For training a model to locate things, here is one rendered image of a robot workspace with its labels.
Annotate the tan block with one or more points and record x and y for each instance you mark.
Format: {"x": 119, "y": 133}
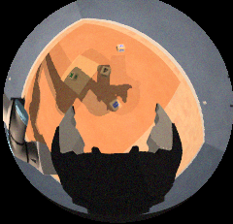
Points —
{"x": 73, "y": 76}
{"x": 115, "y": 104}
{"x": 105, "y": 72}
{"x": 120, "y": 48}

